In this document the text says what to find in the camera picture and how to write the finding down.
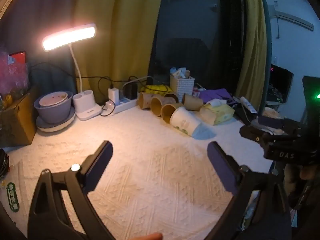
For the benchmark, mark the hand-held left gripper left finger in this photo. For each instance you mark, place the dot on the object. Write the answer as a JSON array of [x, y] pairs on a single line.
[[100, 165]]

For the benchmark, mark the person's left hand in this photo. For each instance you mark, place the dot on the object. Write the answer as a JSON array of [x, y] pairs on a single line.
[[150, 237]]

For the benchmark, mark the white textured table cloth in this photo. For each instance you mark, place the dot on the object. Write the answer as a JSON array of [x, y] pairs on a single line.
[[150, 175]]

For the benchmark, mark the pale pink bowl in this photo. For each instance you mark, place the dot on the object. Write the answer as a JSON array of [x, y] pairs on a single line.
[[53, 99]]

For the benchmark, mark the white power strip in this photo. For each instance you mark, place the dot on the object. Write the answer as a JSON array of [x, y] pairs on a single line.
[[122, 106]]

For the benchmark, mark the yellow snack bag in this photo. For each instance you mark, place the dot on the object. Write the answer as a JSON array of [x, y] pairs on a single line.
[[156, 89]]

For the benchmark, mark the white paper cup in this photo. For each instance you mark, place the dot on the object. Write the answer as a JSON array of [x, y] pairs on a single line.
[[185, 122]]

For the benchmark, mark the white air conditioner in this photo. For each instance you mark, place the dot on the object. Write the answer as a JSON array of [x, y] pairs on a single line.
[[290, 17]]

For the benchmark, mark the green sticker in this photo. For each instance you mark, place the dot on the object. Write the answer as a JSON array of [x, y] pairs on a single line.
[[12, 196]]

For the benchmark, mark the white woven basket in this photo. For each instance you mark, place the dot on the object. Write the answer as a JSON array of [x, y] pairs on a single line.
[[182, 87]]

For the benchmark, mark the black monitor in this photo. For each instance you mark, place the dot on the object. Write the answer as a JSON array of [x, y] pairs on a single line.
[[280, 85]]

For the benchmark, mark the white charger plug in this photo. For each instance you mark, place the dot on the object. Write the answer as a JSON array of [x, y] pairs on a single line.
[[113, 95]]

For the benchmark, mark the dark device with green light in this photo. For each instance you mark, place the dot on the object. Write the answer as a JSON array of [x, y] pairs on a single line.
[[312, 97]]

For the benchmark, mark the purple rimmed plate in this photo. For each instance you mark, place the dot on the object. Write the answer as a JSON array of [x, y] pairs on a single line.
[[56, 127]]

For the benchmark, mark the cardboard box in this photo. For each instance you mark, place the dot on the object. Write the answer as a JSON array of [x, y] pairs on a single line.
[[17, 122]]

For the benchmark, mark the white desk lamp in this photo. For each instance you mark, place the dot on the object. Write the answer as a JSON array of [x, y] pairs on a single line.
[[86, 106]]

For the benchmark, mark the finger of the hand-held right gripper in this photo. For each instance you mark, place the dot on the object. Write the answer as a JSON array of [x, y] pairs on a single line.
[[270, 122], [251, 133]]

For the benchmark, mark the white tube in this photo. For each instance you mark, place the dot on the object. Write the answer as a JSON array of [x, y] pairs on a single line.
[[248, 105]]

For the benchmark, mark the yellow tissue pack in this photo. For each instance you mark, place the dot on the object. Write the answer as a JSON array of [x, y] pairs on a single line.
[[218, 112]]

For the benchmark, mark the purple cloth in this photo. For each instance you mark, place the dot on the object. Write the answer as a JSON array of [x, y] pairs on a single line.
[[216, 95]]

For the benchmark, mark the yellow curtain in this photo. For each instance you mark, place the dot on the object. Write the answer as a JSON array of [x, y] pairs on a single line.
[[252, 42], [117, 30]]

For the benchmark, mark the purple bowl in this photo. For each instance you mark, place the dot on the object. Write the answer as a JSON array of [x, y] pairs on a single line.
[[53, 113]]

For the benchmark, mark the person's right hand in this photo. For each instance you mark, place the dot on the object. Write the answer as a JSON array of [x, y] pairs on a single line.
[[308, 172]]

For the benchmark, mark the dark round object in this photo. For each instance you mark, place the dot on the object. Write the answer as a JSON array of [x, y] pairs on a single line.
[[3, 163]]

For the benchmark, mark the brown paper cup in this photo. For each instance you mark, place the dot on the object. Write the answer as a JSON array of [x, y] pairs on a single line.
[[192, 102], [157, 106], [169, 112], [143, 100], [172, 96]]

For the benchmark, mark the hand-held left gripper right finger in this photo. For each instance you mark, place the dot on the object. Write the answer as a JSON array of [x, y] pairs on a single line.
[[220, 165]]

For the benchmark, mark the black power adapter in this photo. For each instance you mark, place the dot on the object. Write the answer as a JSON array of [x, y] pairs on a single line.
[[131, 91]]

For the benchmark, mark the purple plastic bag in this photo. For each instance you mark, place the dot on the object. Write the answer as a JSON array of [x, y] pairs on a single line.
[[12, 75]]

